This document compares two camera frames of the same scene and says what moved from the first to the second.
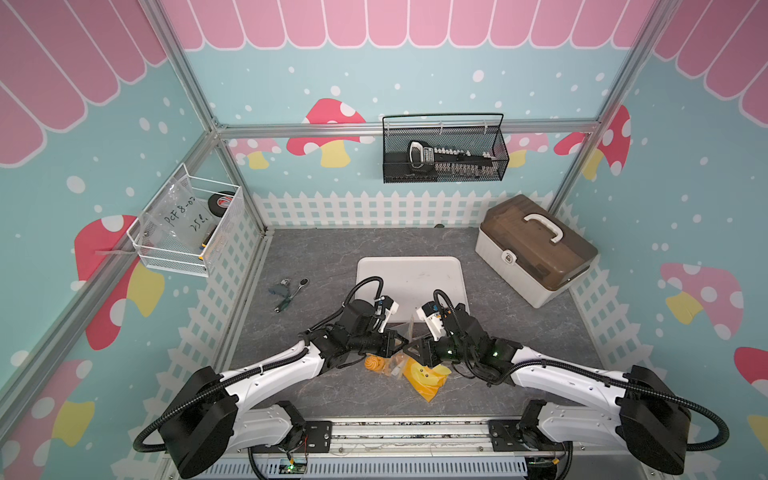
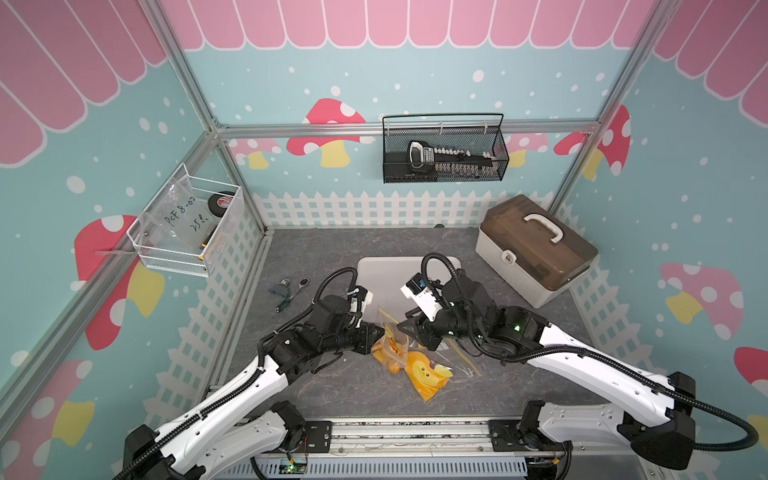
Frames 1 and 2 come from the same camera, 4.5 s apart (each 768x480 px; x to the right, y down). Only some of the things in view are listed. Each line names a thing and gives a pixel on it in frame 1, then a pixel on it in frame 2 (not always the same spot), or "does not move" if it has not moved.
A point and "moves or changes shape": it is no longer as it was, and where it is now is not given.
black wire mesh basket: (444, 147) does not move
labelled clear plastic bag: (177, 218) does not move
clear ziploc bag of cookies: (391, 365) moves or changes shape
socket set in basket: (427, 158) does not move
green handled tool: (286, 301) does not move
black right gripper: (425, 350) to (422, 329)
